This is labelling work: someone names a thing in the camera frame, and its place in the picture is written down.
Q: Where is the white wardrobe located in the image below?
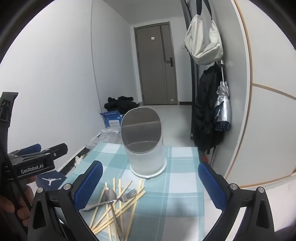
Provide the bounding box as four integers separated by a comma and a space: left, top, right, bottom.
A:
228, 0, 296, 188

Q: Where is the silver spoon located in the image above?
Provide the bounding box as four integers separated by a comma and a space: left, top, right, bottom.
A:
102, 187, 124, 241

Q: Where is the black jacket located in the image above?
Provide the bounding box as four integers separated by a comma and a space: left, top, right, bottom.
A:
191, 65, 228, 154

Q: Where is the grey plastic bag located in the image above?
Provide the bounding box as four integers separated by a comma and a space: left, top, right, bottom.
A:
85, 128, 122, 151

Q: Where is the person's left hand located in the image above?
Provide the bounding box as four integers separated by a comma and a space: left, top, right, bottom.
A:
0, 176, 37, 232

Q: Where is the black metal frame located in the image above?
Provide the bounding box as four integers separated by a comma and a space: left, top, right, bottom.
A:
180, 0, 200, 139

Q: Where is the black braided cable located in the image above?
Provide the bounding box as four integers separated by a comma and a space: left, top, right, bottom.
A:
9, 171, 31, 211

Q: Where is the white utensil holder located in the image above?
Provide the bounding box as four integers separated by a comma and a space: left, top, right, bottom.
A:
120, 107, 167, 178

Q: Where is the white shoulder bag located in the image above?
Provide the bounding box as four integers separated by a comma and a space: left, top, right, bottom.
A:
184, 0, 224, 66

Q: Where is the grey door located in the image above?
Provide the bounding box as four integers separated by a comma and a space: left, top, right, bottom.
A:
134, 22, 179, 106

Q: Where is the silver folding umbrella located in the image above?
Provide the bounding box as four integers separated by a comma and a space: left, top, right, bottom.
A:
214, 60, 232, 132

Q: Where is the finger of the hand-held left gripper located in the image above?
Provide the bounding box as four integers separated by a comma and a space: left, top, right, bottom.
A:
40, 143, 68, 160
8, 143, 42, 158

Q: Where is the white sock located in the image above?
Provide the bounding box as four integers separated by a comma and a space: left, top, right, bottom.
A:
74, 155, 88, 168

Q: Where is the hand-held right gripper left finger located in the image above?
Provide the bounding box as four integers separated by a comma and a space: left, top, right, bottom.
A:
27, 160, 104, 241

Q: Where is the navy shoe box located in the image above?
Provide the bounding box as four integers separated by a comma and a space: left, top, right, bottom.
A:
36, 170, 67, 192

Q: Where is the blue cardboard box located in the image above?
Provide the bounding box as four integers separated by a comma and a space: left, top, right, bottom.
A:
100, 111, 124, 129

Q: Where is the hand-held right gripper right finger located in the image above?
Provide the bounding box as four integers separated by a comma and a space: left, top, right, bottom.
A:
198, 161, 281, 241

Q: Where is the silver fork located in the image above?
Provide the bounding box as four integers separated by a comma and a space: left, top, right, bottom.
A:
81, 188, 137, 212

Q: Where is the group of wooden chopsticks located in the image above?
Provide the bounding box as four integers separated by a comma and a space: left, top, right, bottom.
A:
89, 178, 147, 241

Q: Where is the teal checkered tablecloth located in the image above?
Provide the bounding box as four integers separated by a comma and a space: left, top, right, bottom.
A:
67, 142, 228, 241

